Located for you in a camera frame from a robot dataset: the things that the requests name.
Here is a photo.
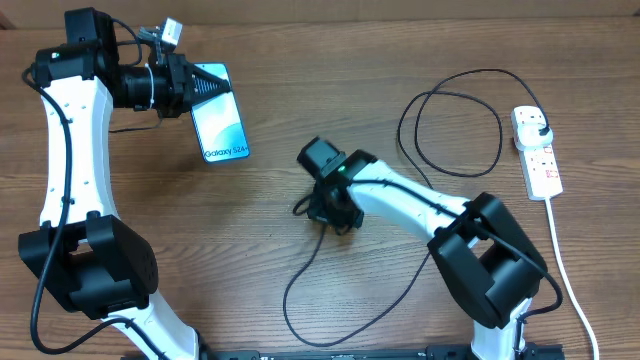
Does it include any white charger plug adapter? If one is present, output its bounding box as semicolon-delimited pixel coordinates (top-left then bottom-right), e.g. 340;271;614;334
514;123;554;151

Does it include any white power strip cord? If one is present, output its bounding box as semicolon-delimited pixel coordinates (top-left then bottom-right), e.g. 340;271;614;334
543;197;601;360

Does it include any white power strip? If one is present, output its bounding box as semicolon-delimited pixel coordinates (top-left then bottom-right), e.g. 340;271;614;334
511;106;563;201

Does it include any Samsung Galaxy smartphone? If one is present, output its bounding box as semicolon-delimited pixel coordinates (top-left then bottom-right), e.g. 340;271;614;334
191;63;250;164

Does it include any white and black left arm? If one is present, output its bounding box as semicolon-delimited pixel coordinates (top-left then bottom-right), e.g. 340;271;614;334
18;7;231;359

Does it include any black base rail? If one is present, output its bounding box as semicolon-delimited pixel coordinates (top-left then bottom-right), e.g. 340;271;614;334
200;343;565;360

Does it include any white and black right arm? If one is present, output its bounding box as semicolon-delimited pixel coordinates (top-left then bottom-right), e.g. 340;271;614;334
297;137;547;359

